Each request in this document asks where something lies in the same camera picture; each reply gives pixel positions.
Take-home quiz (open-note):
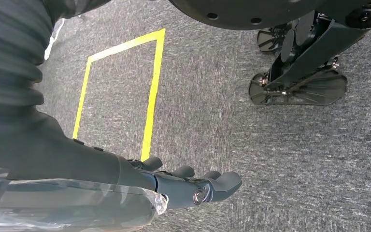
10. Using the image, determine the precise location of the pale yellow tape rectangle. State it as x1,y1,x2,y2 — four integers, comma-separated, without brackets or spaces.
72,28,166,162

